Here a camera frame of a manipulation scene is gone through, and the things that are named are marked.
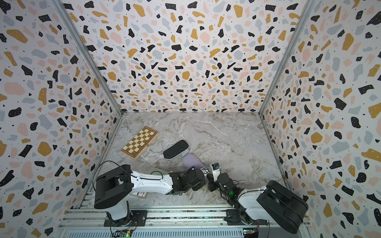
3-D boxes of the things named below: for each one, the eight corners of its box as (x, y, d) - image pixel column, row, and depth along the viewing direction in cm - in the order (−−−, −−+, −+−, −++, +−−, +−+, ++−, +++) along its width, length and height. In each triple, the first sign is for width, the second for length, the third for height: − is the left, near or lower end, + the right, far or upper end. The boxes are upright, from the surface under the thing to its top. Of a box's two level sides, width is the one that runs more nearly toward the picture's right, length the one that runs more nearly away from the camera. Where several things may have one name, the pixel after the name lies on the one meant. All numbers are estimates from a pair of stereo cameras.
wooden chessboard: (122, 153, 100) (120, 150, 97) (146, 128, 114) (145, 125, 112) (136, 160, 97) (134, 158, 94) (159, 134, 111) (158, 131, 108)
